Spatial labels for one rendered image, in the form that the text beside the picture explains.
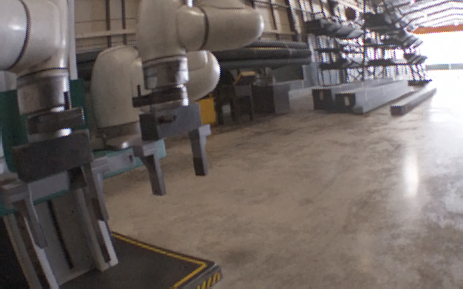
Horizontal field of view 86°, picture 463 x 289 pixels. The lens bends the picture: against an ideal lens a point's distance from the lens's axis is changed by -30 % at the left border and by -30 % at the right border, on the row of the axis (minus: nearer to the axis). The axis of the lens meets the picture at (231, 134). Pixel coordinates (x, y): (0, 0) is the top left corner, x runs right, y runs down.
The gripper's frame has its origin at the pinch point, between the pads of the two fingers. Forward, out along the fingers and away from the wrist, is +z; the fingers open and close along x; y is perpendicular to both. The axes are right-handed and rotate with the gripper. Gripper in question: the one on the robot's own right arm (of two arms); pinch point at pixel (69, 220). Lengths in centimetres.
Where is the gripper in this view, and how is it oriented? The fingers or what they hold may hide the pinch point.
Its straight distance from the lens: 52.4
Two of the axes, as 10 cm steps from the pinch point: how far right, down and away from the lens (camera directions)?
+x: -5.4, 2.0, -8.2
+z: 1.4, 9.8, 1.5
